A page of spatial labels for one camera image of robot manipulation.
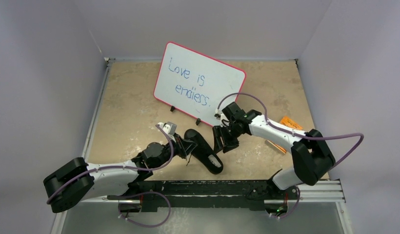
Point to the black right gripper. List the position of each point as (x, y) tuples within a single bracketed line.
[(226, 131)]

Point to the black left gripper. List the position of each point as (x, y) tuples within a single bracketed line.
[(180, 146)]

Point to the black shoe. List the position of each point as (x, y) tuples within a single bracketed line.
[(203, 152)]

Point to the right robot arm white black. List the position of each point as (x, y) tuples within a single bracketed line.
[(311, 156)]

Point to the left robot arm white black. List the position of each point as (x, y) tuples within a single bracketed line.
[(78, 180)]

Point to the pink framed whiteboard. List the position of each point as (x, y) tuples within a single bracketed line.
[(196, 84)]

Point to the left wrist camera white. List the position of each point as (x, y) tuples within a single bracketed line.
[(168, 127)]

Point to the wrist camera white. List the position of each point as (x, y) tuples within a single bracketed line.
[(168, 127), (217, 114)]

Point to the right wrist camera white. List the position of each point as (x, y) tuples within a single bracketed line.
[(217, 114)]

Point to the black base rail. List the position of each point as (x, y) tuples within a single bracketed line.
[(255, 195)]

